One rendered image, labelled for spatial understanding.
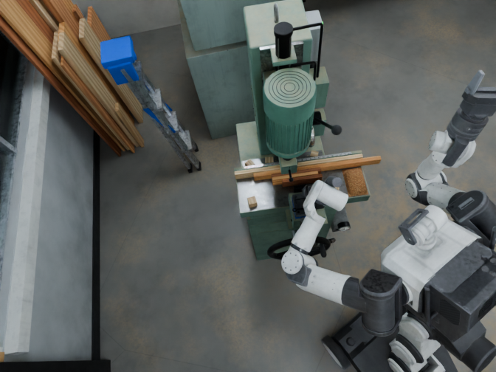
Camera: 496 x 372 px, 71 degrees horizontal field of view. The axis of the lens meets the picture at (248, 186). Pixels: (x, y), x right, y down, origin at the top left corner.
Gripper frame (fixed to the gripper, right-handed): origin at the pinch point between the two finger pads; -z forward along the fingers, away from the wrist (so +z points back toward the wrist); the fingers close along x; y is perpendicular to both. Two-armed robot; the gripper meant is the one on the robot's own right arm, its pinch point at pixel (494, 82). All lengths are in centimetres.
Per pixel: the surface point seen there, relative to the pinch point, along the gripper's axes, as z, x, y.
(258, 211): 79, 57, 16
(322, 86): 28, 34, 39
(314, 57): 20, 38, 47
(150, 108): 78, 116, 90
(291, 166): 57, 45, 23
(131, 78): 55, 122, 84
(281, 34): 0, 56, 24
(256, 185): 75, 58, 28
